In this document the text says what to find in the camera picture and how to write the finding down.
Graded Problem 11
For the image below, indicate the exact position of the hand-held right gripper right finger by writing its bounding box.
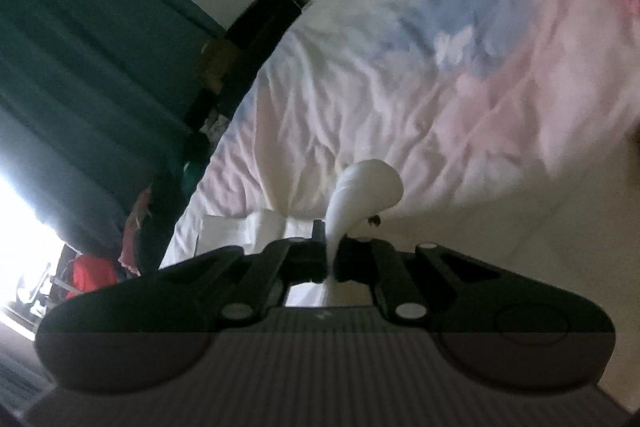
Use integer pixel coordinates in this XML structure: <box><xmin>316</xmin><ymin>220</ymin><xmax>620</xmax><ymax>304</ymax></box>
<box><xmin>335</xmin><ymin>237</ymin><xmax>502</xmax><ymax>324</ymax></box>

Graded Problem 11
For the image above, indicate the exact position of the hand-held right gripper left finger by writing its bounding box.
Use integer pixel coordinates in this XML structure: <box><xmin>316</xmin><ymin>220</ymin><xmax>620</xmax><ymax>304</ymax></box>
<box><xmin>161</xmin><ymin>220</ymin><xmax>329</xmax><ymax>322</ymax></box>

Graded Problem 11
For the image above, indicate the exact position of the white garment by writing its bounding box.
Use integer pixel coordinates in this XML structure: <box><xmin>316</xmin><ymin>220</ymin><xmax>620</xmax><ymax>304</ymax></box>
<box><xmin>322</xmin><ymin>159</ymin><xmax>405</xmax><ymax>308</ymax></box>

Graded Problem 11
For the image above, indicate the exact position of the white folded cloth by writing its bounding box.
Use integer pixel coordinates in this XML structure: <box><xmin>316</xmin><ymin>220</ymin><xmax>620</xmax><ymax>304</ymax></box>
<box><xmin>199</xmin><ymin>208</ymin><xmax>317</xmax><ymax>258</ymax></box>

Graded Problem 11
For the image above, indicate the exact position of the green cloth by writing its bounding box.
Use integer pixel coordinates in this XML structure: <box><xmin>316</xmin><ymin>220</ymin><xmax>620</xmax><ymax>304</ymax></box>
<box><xmin>181</xmin><ymin>133</ymin><xmax>213</xmax><ymax>190</ymax></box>

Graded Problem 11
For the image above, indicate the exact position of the pink cloth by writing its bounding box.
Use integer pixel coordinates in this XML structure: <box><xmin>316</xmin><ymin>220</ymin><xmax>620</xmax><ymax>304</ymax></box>
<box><xmin>118</xmin><ymin>186</ymin><xmax>157</xmax><ymax>279</ymax></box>

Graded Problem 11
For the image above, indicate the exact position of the pastel pink blue bedsheet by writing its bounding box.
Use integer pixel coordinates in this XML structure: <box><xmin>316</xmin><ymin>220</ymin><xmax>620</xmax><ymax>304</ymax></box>
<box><xmin>159</xmin><ymin>0</ymin><xmax>640</xmax><ymax>308</ymax></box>

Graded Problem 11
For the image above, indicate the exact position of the yellow bag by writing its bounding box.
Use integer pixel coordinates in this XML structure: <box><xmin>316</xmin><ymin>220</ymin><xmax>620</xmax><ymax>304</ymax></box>
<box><xmin>194</xmin><ymin>38</ymin><xmax>232</xmax><ymax>94</ymax></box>

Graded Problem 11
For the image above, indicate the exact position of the red cloth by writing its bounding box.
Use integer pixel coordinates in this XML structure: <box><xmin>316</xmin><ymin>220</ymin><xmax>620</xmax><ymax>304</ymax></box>
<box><xmin>64</xmin><ymin>254</ymin><xmax>122</xmax><ymax>299</ymax></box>

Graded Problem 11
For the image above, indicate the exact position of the black suitcase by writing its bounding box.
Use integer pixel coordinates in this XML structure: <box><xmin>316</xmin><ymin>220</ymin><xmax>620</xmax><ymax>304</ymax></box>
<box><xmin>225</xmin><ymin>0</ymin><xmax>307</xmax><ymax>75</ymax></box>

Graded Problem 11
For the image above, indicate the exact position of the teal curtain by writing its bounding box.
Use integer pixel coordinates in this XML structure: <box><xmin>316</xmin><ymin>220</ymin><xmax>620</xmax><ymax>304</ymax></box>
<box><xmin>0</xmin><ymin>0</ymin><xmax>227</xmax><ymax>253</ymax></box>

